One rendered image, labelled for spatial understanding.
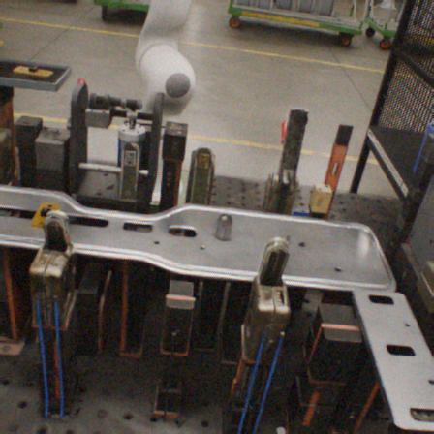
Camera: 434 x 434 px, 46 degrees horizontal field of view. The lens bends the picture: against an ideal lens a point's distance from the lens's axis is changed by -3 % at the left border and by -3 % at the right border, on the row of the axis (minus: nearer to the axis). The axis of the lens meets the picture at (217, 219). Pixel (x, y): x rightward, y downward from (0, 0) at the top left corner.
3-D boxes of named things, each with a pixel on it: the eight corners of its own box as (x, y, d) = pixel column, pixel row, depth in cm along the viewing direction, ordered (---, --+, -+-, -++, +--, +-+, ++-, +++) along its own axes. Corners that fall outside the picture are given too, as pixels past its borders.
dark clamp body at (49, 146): (31, 287, 124) (20, 143, 104) (46, 255, 135) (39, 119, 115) (75, 293, 125) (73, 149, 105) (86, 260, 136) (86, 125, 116)
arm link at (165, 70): (170, 119, 152) (179, 40, 139) (192, 149, 139) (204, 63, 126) (130, 121, 148) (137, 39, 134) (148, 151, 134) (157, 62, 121)
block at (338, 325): (280, 445, 97) (317, 342, 82) (275, 397, 106) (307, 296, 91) (329, 449, 97) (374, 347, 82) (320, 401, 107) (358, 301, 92)
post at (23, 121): (24, 270, 129) (13, 121, 107) (30, 258, 133) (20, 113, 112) (45, 272, 129) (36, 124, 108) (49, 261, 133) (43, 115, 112)
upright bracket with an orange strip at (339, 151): (289, 309, 130) (340, 125, 104) (289, 305, 131) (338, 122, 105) (300, 310, 130) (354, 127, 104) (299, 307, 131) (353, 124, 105)
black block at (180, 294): (145, 426, 96) (155, 314, 81) (151, 382, 105) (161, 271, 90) (187, 430, 97) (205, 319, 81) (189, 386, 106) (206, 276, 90)
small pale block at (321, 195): (281, 320, 126) (316, 190, 107) (279, 310, 129) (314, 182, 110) (294, 321, 127) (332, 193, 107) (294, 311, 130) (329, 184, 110)
